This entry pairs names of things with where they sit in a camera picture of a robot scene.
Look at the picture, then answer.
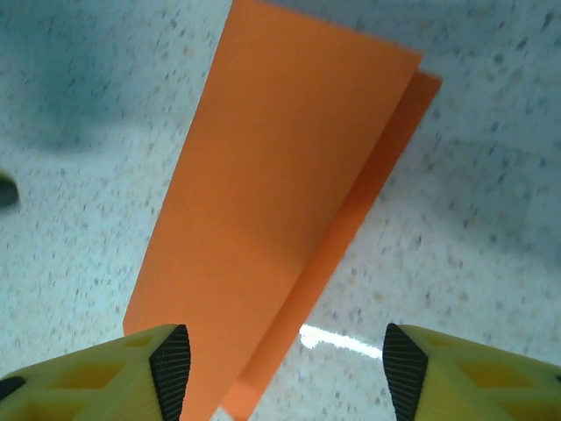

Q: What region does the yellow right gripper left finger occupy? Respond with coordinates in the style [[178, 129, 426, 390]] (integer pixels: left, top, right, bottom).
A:
[[0, 324, 193, 421]]

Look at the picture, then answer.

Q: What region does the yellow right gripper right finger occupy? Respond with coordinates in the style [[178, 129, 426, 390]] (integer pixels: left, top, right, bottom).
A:
[[382, 323, 561, 421]]

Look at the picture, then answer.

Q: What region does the orange paper sheet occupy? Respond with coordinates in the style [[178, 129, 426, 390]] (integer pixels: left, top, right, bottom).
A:
[[122, 0, 443, 421]]

